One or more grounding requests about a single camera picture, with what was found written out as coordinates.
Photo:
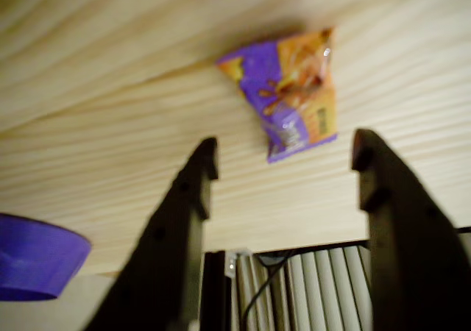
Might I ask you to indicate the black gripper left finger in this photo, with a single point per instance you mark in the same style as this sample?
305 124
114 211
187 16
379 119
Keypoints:
165 265

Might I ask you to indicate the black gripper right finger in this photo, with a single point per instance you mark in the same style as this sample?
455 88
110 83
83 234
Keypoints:
412 253

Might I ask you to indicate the purple orange candy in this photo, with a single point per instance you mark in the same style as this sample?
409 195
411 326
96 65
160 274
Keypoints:
265 77

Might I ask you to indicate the purple plastic bowl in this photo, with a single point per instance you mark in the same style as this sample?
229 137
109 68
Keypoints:
33 257

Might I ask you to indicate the cream ribbed radiator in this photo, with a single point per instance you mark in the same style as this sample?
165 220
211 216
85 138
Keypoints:
324 290

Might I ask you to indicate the silver metal bracket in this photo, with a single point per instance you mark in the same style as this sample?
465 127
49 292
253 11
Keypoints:
232 263

